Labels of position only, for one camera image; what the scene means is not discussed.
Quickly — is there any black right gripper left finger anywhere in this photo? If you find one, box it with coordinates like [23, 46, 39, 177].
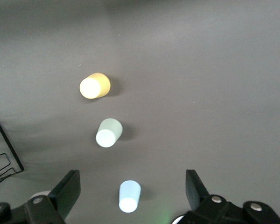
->
[0, 169, 81, 224]

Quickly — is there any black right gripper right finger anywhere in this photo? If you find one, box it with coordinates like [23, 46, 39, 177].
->
[186, 169, 280, 224]

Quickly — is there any black wire cup holder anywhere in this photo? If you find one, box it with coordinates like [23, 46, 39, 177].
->
[0, 112, 25, 191]

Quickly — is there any pale green plastic cup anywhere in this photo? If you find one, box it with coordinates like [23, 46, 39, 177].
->
[95, 118, 123, 148]

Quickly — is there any yellow plastic cup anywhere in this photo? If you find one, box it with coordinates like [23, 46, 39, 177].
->
[79, 73, 111, 99]

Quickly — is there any light blue plastic cup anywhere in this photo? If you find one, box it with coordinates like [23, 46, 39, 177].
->
[118, 180, 142, 213]

